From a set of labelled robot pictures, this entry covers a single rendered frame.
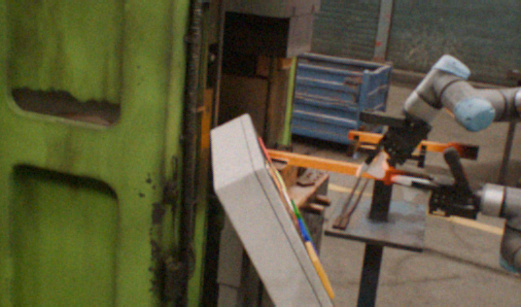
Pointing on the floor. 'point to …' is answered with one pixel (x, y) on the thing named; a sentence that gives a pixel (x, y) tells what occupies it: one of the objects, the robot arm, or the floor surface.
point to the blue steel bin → (337, 96)
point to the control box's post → (229, 295)
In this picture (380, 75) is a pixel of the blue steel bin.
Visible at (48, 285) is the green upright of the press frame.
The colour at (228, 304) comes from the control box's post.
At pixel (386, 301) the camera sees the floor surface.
